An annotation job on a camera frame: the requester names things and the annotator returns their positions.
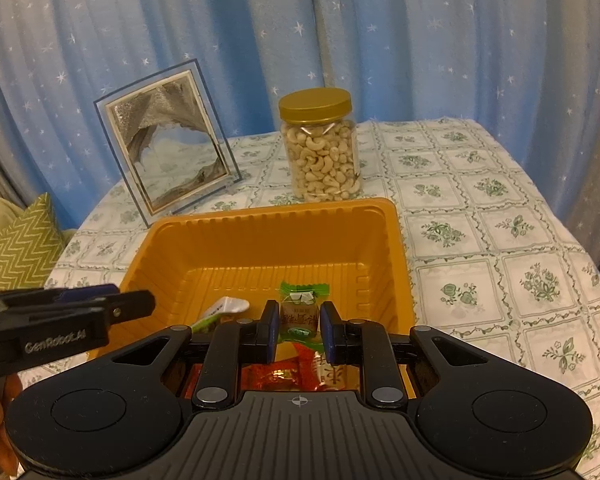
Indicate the green zigzag cushion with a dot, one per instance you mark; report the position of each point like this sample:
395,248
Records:
17,250

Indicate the glass picture frame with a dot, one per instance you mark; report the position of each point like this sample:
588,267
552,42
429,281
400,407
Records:
170,145

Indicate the blue star curtain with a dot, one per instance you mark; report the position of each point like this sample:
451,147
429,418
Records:
330,25

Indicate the orange plastic tray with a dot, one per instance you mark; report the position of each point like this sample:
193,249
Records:
260,250

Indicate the red picture snack packet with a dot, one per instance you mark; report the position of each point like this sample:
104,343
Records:
325,367

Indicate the white green snack packet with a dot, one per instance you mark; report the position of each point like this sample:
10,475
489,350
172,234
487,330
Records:
227,307

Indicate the green candy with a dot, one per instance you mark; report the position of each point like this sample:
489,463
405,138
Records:
300,310

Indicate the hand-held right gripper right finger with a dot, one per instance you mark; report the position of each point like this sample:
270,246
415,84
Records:
330,332

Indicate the cashew jar with gold lid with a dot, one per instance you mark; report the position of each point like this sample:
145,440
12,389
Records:
321,155

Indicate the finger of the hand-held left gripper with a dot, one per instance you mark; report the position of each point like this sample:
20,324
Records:
87,292
130,305

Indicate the green floral tablecloth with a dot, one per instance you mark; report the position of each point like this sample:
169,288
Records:
480,240

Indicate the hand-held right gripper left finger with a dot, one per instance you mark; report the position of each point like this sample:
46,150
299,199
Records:
272,332

